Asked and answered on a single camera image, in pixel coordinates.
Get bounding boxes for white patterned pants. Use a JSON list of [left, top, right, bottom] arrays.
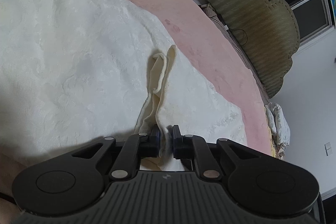
[[1, 0, 247, 170]]

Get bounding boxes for crumpled white bedding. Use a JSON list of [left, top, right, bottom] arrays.
[[265, 103, 290, 160]]

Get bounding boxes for pink bed sheet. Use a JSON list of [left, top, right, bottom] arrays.
[[0, 0, 272, 224]]

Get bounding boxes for olive tufted headboard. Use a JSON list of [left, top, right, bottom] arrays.
[[206, 0, 300, 98]]

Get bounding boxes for black cable on bed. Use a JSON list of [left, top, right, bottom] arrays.
[[200, 3, 249, 46]]

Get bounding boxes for white wall switch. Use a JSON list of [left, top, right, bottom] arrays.
[[325, 142, 333, 156]]

